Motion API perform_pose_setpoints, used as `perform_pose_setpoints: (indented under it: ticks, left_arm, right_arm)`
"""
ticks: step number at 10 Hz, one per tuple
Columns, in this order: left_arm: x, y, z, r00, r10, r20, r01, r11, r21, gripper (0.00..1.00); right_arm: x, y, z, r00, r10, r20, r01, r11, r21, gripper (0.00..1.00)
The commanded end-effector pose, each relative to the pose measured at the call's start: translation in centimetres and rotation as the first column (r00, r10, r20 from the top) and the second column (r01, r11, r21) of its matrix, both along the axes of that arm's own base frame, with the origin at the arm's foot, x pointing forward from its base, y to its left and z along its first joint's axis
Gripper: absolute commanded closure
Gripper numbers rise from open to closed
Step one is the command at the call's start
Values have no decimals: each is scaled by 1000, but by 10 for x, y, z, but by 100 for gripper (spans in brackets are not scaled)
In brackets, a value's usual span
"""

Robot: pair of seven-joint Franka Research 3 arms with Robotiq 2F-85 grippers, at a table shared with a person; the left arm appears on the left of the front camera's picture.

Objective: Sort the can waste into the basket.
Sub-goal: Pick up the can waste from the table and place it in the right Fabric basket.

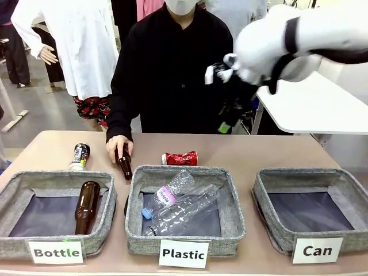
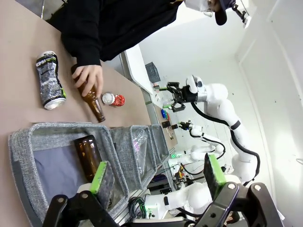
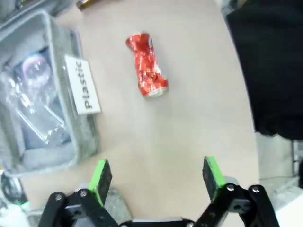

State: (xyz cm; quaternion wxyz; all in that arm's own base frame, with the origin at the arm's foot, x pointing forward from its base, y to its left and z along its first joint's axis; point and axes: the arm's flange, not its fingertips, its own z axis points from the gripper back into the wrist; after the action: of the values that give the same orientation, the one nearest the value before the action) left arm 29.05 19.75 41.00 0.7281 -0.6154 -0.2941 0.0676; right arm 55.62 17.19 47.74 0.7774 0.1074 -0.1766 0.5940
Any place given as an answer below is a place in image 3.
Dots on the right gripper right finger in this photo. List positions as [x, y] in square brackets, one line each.
[213, 179]

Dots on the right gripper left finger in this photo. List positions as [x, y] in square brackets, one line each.
[99, 184]

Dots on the grey fabric basket labelled Plastic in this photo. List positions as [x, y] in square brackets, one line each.
[82, 132]

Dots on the crushed red drink can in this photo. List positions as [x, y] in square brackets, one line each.
[146, 66]

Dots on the grey fabric basket labelled Bottle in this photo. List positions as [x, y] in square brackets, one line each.
[21, 14]

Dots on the white work table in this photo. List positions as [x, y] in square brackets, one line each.
[287, 196]

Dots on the white Plastic label card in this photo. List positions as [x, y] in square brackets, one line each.
[81, 85]

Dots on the clear plastic water bottle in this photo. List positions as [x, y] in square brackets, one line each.
[30, 94]

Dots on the person in black clothing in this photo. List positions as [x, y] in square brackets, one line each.
[272, 71]

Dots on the brown glass bottle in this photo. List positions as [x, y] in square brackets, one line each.
[85, 2]

